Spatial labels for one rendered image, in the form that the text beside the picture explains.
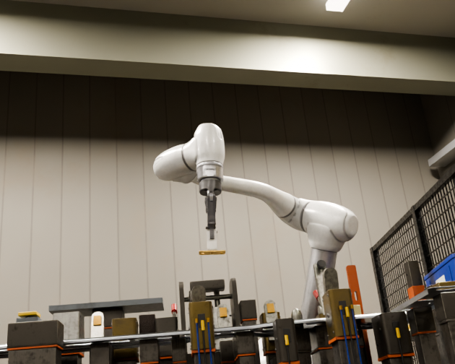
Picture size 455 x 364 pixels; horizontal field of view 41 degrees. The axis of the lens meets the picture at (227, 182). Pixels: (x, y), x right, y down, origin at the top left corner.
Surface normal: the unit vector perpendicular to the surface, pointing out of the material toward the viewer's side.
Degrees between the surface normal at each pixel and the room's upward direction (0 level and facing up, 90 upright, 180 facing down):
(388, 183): 90
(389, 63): 90
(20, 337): 90
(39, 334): 90
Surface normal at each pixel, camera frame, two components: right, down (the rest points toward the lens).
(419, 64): 0.24, -0.39
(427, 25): 0.09, 0.92
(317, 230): -0.69, -0.03
